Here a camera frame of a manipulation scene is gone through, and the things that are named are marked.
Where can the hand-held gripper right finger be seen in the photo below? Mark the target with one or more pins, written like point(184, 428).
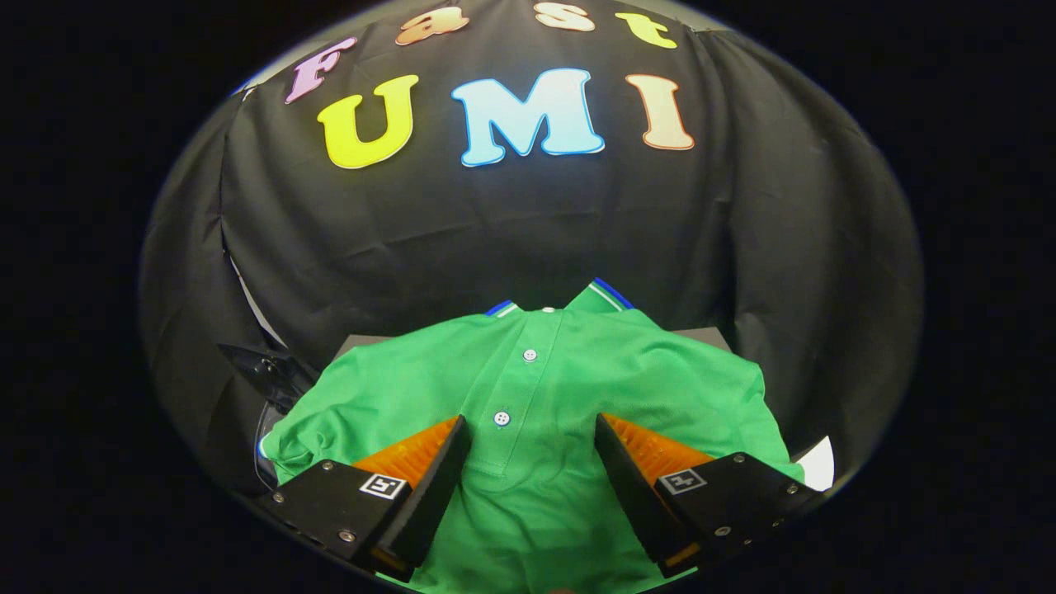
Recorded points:
point(631, 495)

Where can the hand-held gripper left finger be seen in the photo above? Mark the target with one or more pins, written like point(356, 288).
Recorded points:
point(437, 487)

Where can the green polo shirt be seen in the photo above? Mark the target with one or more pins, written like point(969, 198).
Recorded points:
point(544, 495)

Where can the beige cabinet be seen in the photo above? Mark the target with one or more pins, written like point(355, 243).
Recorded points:
point(701, 338)

